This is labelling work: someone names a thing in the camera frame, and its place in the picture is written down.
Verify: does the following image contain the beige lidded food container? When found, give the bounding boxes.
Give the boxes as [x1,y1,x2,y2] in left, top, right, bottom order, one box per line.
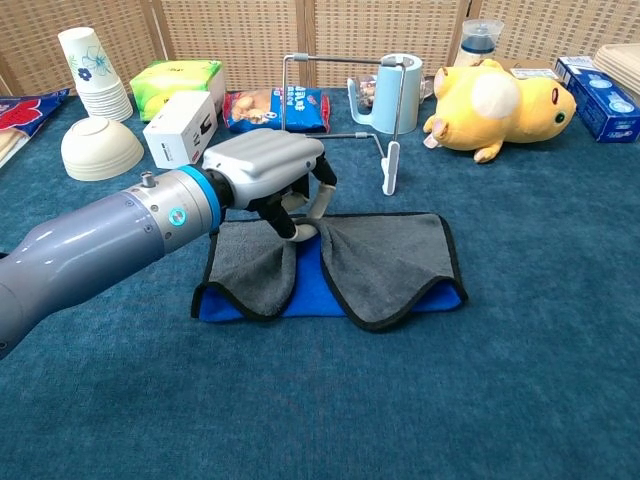
[592,43,640,81]

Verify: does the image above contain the blue biscuit bag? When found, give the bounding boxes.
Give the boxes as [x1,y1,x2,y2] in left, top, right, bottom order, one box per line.
[222,87,332,135]

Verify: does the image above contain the rubber gloves package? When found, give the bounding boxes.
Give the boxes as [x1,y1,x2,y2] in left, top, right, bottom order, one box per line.
[0,88,71,169]

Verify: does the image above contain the grey and blue cloth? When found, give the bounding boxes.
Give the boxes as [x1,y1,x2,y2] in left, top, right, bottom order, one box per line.
[190,212,470,334]

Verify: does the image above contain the yellow plush toy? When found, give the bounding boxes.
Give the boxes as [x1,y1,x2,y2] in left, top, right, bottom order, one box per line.
[422,58,578,165]

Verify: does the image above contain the stack of paper cups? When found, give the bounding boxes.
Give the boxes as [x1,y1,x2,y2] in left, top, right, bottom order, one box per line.
[57,26,135,124]

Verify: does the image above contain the clear lidded jar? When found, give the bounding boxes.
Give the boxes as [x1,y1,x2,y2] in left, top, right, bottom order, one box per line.
[452,18,505,69]

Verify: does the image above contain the clear snack packet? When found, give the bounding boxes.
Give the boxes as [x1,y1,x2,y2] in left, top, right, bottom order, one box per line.
[347,73,436,109]

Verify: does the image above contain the wooden rattan folding screen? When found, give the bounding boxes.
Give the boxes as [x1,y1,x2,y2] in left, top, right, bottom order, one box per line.
[0,0,640,99]

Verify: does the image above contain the brown cardboard box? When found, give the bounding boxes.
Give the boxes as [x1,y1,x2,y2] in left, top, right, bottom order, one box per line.
[497,58,561,81]

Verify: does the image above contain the blue and white carton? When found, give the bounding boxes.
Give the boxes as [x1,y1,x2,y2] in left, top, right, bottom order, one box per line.
[555,55,640,145]

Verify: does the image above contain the light blue mug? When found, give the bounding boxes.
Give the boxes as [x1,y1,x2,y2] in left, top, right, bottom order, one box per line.
[347,53,424,136]

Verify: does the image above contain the metal wire stand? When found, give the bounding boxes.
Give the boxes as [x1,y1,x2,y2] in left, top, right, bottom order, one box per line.
[282,52,412,197]

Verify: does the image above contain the blue carpet table mat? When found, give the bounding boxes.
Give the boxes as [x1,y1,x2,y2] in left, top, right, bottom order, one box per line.
[0,87,640,480]

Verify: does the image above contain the beige upturned bowl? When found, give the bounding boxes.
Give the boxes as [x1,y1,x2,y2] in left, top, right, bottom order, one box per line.
[60,117,146,182]

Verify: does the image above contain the small white carton box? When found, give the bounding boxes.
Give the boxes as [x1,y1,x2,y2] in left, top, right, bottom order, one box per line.
[142,90,219,171]

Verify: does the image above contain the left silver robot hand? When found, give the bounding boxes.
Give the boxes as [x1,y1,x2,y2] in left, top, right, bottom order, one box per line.
[201,128,339,242]

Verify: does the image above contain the green tissue box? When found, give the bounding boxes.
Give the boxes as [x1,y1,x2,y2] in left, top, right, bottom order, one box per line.
[129,59,227,124]

